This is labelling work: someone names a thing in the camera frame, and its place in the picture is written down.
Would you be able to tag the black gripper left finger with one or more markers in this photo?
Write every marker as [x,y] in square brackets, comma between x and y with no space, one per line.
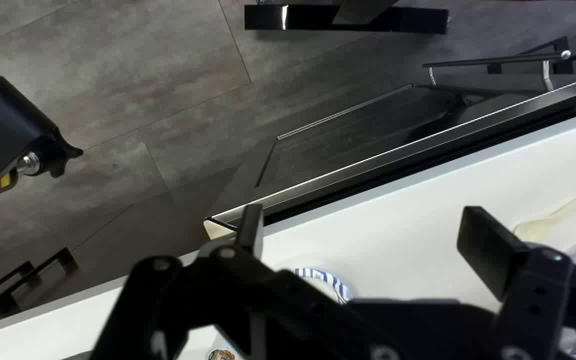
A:
[261,300]

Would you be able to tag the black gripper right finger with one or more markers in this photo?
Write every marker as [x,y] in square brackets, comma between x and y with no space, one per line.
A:
[534,292]

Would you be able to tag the cream plastic spoon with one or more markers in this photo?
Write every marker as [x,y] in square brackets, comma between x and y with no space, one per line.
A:
[568,216]

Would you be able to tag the blue patterned paper bowl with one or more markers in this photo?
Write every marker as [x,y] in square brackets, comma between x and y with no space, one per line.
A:
[329,283]

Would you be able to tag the black rectangular frame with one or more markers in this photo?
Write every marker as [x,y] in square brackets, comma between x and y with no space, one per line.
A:
[49,262]

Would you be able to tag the black metal bar frame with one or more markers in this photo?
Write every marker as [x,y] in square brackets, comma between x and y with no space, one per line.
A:
[488,62]

